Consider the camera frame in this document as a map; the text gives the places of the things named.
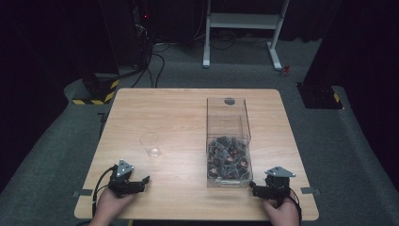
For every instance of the clear plastic box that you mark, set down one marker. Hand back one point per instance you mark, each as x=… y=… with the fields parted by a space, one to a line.
x=229 y=125

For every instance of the small red object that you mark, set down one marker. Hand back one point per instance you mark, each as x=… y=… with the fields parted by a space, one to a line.
x=285 y=71

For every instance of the clear glass cup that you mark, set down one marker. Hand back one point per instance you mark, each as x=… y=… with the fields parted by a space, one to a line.
x=151 y=142

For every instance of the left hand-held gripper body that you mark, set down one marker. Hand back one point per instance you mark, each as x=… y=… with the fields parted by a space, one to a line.
x=123 y=182

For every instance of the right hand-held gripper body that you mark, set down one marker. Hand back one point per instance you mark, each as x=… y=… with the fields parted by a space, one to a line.
x=276 y=185

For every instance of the person's left hand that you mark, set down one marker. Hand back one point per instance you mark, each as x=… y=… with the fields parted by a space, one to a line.
x=109 y=205

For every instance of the white metal stand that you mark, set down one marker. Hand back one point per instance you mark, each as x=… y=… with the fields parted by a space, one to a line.
x=241 y=20

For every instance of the dark equipment rack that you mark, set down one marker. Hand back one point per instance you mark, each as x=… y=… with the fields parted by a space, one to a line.
x=142 y=31

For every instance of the grey tape strip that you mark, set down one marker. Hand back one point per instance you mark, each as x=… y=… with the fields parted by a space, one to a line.
x=82 y=192
x=310 y=190

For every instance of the person's right hand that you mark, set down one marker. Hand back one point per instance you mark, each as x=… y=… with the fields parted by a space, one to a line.
x=282 y=212

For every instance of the pile of dark tea bags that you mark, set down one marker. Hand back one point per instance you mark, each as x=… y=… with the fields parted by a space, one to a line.
x=228 y=158

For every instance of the black yellow striped stand base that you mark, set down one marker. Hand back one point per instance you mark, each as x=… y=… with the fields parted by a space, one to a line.
x=100 y=91

